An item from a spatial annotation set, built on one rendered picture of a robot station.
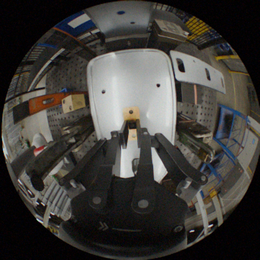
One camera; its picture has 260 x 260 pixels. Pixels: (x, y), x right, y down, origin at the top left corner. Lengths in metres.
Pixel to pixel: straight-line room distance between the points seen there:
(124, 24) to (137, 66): 0.14
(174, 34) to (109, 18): 0.15
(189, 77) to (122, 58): 0.18
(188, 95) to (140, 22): 0.25
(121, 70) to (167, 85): 0.11
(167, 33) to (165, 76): 0.13
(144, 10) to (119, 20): 0.06
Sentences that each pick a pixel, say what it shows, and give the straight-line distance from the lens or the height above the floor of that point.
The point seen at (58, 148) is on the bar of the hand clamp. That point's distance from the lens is 0.19.
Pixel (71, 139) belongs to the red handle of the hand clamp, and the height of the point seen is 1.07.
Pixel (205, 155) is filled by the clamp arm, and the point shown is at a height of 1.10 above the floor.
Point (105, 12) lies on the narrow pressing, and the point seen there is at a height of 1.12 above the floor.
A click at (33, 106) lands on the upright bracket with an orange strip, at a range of 0.18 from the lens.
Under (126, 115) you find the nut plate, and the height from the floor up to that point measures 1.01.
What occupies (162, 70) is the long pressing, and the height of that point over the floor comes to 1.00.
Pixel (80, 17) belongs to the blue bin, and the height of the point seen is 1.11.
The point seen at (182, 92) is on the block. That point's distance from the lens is 0.26.
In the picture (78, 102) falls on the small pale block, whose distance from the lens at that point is 0.20.
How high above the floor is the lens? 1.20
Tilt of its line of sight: 68 degrees down
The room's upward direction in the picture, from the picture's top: 175 degrees counter-clockwise
